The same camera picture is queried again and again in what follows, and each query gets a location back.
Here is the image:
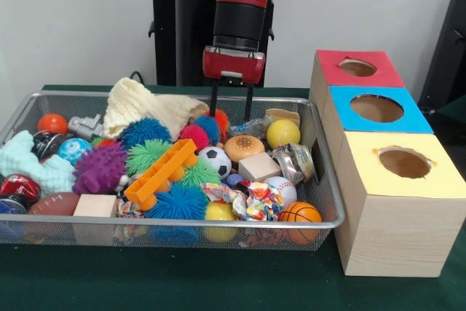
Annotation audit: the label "small orange basketball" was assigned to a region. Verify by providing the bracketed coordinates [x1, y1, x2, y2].
[278, 202, 323, 246]

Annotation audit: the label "wooden box three holes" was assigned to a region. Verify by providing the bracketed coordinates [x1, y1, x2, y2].
[309, 50, 466, 278]

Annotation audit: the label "cream knitted cloth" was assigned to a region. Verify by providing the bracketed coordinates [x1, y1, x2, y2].
[103, 77, 210, 139]

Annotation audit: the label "crushed clear plastic bottle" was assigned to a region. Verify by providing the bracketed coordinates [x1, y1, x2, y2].
[227, 117, 273, 140]

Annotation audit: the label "purple spiky ball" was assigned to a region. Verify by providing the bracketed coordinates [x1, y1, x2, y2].
[72, 141, 129, 196]

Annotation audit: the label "red orange ball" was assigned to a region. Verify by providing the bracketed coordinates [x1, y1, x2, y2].
[37, 113, 68, 136]

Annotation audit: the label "dark green table cloth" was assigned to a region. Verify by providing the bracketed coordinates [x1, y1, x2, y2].
[0, 84, 466, 311]

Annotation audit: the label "green spiky ball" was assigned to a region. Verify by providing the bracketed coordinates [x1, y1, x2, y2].
[180, 158, 221, 191]
[125, 139, 173, 176]

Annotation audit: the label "orange toy brick round studs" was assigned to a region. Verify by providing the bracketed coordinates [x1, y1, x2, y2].
[123, 138, 199, 212]

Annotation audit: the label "blue spiky ball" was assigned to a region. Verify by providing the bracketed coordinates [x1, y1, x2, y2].
[144, 182, 210, 222]

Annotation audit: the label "clear shallow mesh bin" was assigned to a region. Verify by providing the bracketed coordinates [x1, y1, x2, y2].
[0, 90, 345, 252]

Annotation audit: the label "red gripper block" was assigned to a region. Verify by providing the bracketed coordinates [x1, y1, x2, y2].
[202, 45, 266, 123]

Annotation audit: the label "small black white soccer ball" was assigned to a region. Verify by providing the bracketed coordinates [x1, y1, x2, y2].
[198, 146, 232, 181]

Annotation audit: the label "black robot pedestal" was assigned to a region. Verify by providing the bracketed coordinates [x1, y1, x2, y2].
[141, 0, 293, 87]

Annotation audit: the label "yellow green ball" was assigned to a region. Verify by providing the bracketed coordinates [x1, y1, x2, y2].
[266, 119, 301, 150]

